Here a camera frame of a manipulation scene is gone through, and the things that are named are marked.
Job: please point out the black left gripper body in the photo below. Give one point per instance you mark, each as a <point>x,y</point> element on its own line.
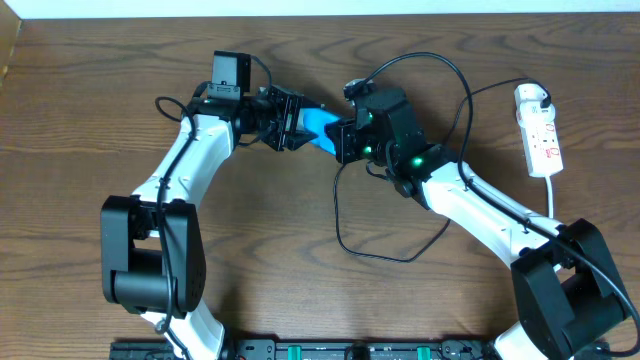
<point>286,118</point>

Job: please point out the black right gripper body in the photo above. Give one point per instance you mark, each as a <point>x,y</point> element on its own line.
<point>345,141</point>

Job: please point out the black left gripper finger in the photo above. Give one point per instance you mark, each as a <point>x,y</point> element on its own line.
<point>308,103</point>
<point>297,139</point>

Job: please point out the blue Galaxy smartphone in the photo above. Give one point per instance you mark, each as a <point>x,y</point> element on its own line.
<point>314,121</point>

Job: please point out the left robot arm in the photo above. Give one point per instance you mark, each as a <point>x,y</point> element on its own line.
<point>152,253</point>

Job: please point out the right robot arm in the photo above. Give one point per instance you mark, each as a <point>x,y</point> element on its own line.
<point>567,288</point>

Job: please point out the white USB charger plug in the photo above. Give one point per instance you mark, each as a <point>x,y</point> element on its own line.
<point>530,92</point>

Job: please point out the white power strip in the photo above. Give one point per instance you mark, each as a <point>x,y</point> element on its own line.
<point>540,140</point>

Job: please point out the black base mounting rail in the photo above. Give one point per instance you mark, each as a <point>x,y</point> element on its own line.
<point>268,349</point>

